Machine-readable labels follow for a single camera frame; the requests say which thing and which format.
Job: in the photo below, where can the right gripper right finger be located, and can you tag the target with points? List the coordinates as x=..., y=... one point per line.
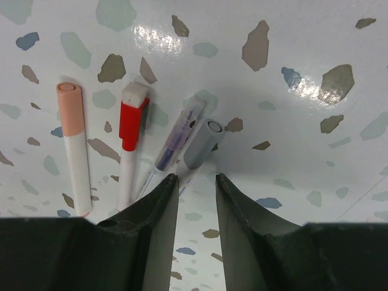
x=262, y=251

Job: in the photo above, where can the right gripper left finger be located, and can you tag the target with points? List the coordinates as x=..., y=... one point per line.
x=131, y=250

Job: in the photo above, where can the grey cap white marker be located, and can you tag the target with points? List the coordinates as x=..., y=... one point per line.
x=210, y=133

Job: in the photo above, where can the red cap white marker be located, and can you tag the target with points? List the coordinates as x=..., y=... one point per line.
x=131, y=120

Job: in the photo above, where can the peach cap white marker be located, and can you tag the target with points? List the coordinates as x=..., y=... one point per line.
x=73, y=130

